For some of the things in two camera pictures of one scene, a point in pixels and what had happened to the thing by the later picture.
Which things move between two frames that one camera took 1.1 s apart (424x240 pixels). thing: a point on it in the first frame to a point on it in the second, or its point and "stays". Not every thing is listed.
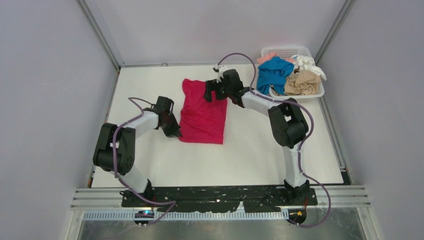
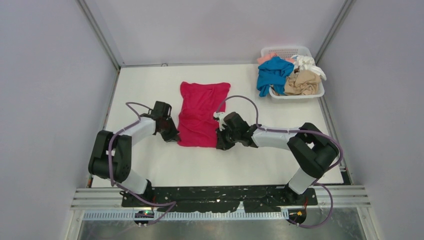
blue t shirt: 273,73 stays
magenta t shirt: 200,120 stays
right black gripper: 211,85 to 221,143
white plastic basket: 287,52 stays
